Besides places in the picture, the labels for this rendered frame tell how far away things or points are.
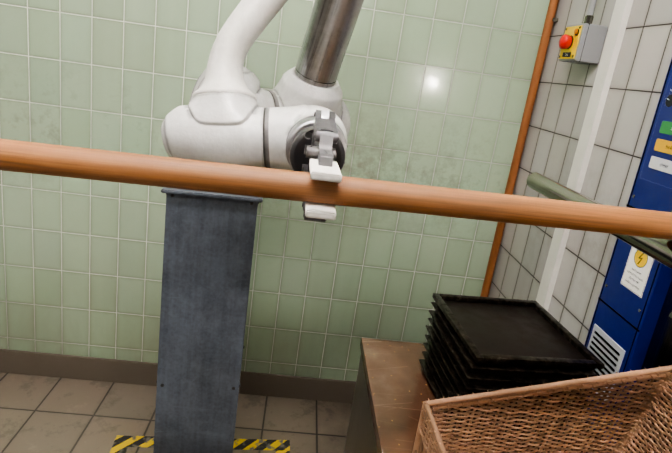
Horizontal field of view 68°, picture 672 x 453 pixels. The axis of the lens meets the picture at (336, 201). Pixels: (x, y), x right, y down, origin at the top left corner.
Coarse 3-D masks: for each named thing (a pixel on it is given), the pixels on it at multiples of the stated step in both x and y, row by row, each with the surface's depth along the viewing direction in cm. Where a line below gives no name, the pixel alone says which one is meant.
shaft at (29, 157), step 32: (0, 160) 46; (32, 160) 46; (64, 160) 47; (96, 160) 47; (128, 160) 47; (160, 160) 48; (192, 160) 49; (224, 192) 49; (256, 192) 49; (288, 192) 49; (320, 192) 49; (352, 192) 49; (384, 192) 50; (416, 192) 50; (448, 192) 51; (480, 192) 52; (544, 224) 52; (576, 224) 52; (608, 224) 52; (640, 224) 53
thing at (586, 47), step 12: (576, 24) 138; (588, 24) 134; (576, 36) 137; (588, 36) 135; (600, 36) 135; (576, 48) 136; (588, 48) 136; (600, 48) 136; (564, 60) 142; (576, 60) 137; (588, 60) 137
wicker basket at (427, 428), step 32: (544, 384) 93; (576, 384) 93; (608, 384) 93; (640, 384) 94; (448, 416) 94; (512, 416) 94; (544, 416) 95; (576, 416) 96; (608, 416) 96; (640, 416) 96; (416, 448) 95; (448, 448) 96; (480, 448) 96; (512, 448) 97; (544, 448) 97; (576, 448) 97; (608, 448) 98; (640, 448) 94
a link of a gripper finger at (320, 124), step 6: (318, 114) 61; (330, 114) 61; (318, 120) 59; (324, 120) 59; (330, 120) 60; (318, 126) 56; (324, 126) 56; (330, 126) 57; (336, 126) 57; (318, 132) 54; (336, 132) 54; (318, 138) 54; (336, 138) 54
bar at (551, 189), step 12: (528, 180) 89; (540, 180) 85; (552, 180) 83; (540, 192) 85; (552, 192) 80; (564, 192) 77; (576, 192) 75; (624, 240) 62; (636, 240) 59; (648, 240) 57; (660, 240) 56; (648, 252) 57; (660, 252) 55
